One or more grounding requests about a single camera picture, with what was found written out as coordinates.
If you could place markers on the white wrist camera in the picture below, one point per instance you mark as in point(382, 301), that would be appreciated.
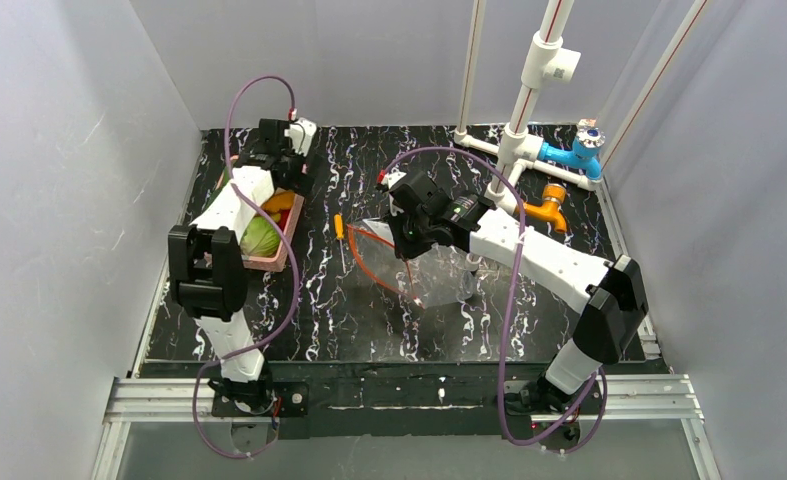
point(301, 134)
point(387, 180)

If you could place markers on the yellow banana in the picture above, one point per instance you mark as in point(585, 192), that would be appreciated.
point(281, 201)

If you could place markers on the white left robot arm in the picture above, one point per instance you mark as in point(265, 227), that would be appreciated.
point(207, 273)

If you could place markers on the green cabbage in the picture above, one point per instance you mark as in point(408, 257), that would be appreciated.
point(260, 239)

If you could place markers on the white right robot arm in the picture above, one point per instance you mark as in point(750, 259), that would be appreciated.
point(610, 297)

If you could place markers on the blue plastic faucet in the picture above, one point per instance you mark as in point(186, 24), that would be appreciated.
point(582, 155)

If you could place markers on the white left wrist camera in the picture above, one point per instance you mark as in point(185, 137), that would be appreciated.
point(301, 134)

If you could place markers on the white pvc pipe frame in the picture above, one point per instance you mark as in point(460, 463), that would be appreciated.
point(600, 60)

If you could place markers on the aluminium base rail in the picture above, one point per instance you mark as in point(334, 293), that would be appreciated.
point(630, 397)

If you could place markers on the pink plastic basket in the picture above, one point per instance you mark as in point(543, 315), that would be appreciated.
point(251, 218)

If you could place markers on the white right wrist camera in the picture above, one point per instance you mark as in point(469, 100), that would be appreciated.
point(387, 180)

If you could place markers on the red chili pepper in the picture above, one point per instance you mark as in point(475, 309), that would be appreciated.
point(281, 218)

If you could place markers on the orange handle screwdriver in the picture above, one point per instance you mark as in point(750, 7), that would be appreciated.
point(340, 236)

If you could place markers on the clear zip top bag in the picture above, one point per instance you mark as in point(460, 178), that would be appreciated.
point(441, 276)

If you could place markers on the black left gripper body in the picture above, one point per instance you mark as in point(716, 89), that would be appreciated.
point(287, 171)

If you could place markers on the orange plastic faucet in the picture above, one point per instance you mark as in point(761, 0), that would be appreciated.
point(549, 211)

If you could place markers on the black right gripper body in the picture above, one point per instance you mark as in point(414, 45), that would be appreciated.
point(405, 223)

